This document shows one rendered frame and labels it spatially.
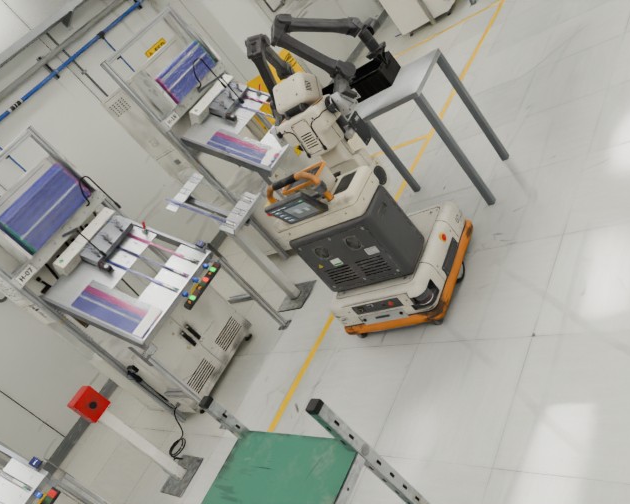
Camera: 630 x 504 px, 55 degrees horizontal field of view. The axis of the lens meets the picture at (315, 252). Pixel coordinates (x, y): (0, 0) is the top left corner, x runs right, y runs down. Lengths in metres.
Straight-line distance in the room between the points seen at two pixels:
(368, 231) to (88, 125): 3.57
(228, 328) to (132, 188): 2.15
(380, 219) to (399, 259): 0.21
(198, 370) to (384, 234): 1.71
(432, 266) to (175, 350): 1.73
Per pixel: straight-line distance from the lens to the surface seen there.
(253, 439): 1.63
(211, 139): 4.37
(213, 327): 4.04
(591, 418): 2.35
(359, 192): 2.73
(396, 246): 2.83
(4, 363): 5.24
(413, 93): 3.24
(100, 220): 3.96
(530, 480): 2.32
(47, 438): 5.36
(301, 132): 3.01
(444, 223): 3.16
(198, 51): 4.71
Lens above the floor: 1.80
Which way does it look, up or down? 24 degrees down
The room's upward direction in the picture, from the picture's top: 42 degrees counter-clockwise
